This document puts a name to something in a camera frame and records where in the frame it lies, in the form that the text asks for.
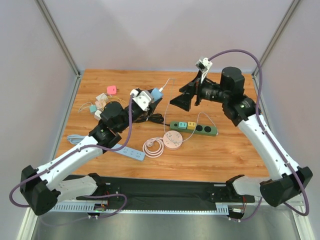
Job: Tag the black base mat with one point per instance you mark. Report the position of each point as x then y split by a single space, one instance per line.
184 195

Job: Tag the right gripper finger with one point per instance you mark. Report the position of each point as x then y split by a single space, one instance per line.
183 101
191 87

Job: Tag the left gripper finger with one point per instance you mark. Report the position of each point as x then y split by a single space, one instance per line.
154 104
144 93

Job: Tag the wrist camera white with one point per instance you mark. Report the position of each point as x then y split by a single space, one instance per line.
142 102
204 65

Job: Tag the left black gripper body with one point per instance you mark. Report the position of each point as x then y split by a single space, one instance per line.
152 107

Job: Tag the white charger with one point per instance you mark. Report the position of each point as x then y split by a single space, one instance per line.
97 115

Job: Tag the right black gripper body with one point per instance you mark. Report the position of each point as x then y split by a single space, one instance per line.
197 91

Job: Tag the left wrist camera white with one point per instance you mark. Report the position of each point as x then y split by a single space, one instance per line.
142 102

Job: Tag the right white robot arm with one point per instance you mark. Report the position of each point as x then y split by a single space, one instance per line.
286 178

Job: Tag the light blue small charger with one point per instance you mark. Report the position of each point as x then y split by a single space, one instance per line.
92 109

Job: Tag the green power strip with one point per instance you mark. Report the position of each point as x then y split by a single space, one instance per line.
205 130

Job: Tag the beige patterned cube charger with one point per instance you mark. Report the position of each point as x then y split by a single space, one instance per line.
100 104

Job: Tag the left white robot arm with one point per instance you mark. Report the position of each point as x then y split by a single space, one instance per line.
45 186

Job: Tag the teal charger plug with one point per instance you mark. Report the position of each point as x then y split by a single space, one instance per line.
182 125

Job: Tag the blue charger plug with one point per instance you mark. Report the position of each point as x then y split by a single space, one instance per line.
156 94

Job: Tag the grey slotted cable duct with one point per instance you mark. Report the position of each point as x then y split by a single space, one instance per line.
100 208

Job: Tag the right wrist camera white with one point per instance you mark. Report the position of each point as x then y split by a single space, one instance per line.
204 65

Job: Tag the light blue power strip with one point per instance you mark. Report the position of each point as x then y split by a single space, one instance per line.
132 153

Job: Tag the yellow charger plug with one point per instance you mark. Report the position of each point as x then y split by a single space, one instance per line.
191 125

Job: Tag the pink charger plug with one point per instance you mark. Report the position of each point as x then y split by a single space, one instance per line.
112 90

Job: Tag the pink round power strip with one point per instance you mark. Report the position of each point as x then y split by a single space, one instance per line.
171 140

